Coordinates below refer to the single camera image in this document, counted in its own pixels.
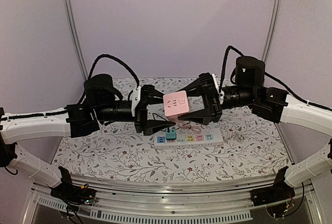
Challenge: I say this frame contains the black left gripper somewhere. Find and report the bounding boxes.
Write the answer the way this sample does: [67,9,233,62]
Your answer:
[95,88,176,137]

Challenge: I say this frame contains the black USB cable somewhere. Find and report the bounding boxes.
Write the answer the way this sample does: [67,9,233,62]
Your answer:
[152,111,174,134]

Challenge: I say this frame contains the pink cube socket adapter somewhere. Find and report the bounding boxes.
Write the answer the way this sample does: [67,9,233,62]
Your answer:
[163,90,190,120]

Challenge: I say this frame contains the pink charging cable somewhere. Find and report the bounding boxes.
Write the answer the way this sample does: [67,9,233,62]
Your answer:
[178,121,202,135]

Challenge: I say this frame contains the teal cube charger plug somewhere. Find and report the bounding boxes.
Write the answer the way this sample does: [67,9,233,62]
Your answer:
[165,128,177,142]

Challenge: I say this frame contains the white USB charger block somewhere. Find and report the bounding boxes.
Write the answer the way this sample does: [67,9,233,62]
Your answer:
[179,130,188,136]

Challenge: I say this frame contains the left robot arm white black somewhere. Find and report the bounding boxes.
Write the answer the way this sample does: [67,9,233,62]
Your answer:
[1,74,175,205]

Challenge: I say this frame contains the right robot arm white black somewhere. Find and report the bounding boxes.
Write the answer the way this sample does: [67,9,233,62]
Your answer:
[179,56,331,206]

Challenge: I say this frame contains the white colourful power strip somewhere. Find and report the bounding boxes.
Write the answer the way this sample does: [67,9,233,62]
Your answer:
[154,126,224,149]

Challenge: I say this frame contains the floral patterned table mat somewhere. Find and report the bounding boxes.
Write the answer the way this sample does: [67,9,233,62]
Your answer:
[50,77,290,183]

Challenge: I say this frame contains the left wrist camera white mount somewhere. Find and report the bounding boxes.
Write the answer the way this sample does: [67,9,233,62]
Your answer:
[129,86,142,117]

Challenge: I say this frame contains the aluminium front rail base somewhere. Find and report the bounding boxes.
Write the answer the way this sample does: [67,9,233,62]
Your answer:
[22,173,325,224]

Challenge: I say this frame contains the right aluminium frame post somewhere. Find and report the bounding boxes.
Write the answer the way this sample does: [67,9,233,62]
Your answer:
[261,0,282,63]

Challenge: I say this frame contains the aluminium frame post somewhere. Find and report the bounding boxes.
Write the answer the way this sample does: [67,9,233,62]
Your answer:
[261,0,282,63]
[63,0,88,80]

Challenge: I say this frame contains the left aluminium frame post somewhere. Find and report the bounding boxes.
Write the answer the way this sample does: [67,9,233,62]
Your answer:
[63,0,88,80]

